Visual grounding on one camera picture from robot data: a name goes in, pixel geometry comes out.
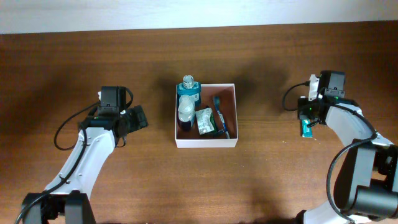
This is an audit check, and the green red toothpaste tube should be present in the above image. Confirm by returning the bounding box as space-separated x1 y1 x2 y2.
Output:
301 119 313 138

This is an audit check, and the clear purple liquid bottle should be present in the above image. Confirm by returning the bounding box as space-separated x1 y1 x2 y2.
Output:
177 95 195 131

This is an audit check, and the teal mouthwash bottle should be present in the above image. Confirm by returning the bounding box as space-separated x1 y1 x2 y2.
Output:
176 75 201 107

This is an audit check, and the white green soap packet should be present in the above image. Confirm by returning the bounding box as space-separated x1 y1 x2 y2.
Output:
195 107 217 135

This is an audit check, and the blue white toothbrush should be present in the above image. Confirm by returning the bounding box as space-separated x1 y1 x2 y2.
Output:
213 96 230 139

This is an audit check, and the blue disposable razor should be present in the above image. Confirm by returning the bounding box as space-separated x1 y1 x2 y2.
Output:
213 129 225 138

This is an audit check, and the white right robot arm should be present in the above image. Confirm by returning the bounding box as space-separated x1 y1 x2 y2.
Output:
294 70 397 224

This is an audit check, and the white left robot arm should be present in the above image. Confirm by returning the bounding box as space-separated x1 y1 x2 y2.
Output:
16 86 148 223

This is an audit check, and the white cardboard box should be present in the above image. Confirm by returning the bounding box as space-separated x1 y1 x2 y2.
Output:
174 83 239 148

